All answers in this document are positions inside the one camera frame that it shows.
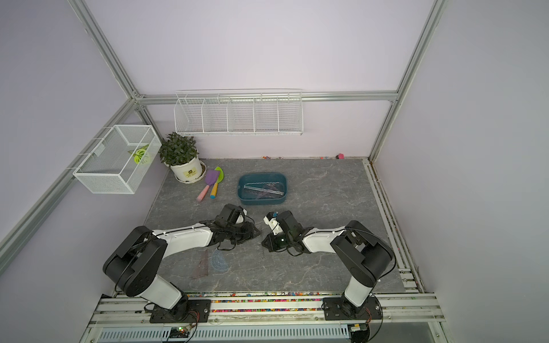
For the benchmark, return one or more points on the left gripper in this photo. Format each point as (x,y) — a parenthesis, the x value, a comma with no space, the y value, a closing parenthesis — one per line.
(249,233)

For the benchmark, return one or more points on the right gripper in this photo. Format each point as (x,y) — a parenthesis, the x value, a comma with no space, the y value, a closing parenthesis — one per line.
(269,244)

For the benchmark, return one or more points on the clear straight ruler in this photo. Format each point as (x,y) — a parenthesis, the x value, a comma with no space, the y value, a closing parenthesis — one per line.
(269,189)

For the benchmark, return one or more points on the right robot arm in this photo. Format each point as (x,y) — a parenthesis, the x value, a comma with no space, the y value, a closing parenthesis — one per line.
(365,255)

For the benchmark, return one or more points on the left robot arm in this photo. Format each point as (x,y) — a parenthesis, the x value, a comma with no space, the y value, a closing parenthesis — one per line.
(134,265)

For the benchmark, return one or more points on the teal plastic storage box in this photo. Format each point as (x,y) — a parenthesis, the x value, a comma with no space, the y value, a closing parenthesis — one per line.
(248,198)

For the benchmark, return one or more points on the white pot saucer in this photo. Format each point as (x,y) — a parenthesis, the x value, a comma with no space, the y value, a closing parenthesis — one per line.
(204,167)

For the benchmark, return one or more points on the white plant pot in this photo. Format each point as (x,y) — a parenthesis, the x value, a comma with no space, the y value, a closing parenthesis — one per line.
(189,171)

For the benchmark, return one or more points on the green potted plant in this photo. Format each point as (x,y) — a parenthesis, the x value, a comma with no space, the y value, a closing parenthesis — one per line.
(177,150)

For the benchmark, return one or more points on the green item in basket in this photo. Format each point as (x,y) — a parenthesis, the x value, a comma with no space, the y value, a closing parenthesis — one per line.
(141,155)

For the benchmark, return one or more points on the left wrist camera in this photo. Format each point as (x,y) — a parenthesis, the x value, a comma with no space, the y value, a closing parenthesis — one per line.
(241,215)

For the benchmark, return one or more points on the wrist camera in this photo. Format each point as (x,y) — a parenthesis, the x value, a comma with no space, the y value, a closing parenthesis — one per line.
(271,221)
(241,215)

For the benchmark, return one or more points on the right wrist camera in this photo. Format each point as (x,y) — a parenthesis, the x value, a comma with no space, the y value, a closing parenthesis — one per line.
(271,221)

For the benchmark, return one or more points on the green shovel yellow handle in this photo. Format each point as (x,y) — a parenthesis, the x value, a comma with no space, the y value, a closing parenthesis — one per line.
(215,187)

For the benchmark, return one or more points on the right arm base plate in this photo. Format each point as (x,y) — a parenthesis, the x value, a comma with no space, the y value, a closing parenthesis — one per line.
(349,308)

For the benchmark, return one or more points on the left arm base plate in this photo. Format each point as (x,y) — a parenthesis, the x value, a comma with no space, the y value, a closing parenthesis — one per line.
(185,311)

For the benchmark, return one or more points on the white wire wall shelf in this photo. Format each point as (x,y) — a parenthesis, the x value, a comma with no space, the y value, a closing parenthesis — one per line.
(239,112)

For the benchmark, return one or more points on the white wire side basket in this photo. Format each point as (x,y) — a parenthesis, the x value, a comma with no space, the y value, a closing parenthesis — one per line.
(109,168)

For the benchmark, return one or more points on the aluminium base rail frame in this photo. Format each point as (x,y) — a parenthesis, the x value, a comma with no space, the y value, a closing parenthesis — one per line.
(253,317)

